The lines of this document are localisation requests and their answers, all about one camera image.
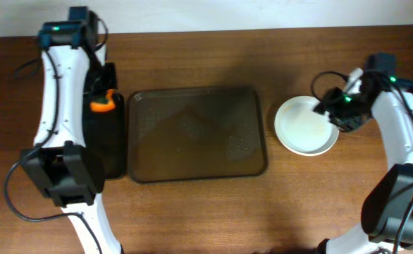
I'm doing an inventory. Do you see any black small tray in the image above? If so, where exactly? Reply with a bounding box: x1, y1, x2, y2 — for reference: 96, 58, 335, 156
82, 92, 127, 180

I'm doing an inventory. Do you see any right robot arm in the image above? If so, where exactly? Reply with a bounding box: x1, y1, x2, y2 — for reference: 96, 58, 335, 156
313, 53, 413, 254

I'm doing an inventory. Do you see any orange green scrub sponge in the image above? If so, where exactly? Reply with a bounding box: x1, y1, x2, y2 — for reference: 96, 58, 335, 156
90, 89, 116, 113

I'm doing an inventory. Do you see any brown serving tray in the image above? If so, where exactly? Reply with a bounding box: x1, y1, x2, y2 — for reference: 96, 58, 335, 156
128, 86, 269, 183

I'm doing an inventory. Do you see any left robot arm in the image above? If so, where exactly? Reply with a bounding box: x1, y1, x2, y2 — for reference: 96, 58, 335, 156
15, 6, 123, 253

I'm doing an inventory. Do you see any pale blue plate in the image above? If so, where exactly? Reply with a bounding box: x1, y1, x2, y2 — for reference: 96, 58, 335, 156
273, 96, 339, 157

